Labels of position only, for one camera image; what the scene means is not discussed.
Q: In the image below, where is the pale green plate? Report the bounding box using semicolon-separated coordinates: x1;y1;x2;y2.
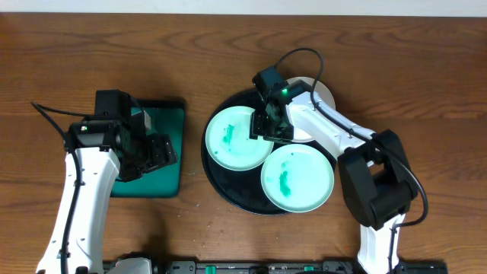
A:
205;106;274;171
260;144;335;213

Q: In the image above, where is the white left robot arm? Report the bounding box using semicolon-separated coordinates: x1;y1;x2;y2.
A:
36;119;182;273

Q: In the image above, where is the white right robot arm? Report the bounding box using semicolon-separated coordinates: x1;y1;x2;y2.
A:
250;80;425;273

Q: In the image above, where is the white plate green stain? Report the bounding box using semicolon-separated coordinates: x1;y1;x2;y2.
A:
287;77;336;143

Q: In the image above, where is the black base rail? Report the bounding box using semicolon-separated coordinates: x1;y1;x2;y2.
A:
102;260;449;274

